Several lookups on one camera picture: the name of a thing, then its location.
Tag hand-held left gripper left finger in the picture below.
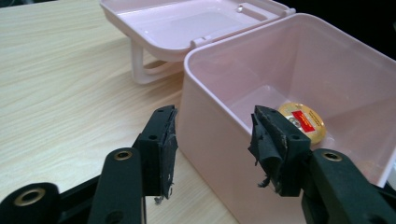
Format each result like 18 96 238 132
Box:
132 105 179 200

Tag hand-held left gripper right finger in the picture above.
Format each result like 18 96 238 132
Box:
247 105 312 198

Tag pink storage box white handle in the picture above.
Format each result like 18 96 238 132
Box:
99 0 396 224

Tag round gold tin red label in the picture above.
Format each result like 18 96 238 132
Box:
277 102 328 146

